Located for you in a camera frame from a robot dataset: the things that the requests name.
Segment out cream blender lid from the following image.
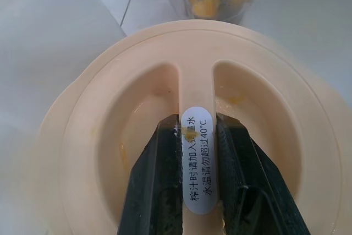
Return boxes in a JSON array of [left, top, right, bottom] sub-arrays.
[[40, 19, 352, 235]]

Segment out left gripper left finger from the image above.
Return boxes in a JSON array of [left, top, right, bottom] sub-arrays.
[[118, 113, 184, 235]]

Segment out yellow mango chunk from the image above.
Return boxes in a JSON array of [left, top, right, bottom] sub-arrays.
[[192, 0, 222, 17]]

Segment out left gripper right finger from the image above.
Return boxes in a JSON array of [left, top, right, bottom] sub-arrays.
[[216, 112, 311, 235]]

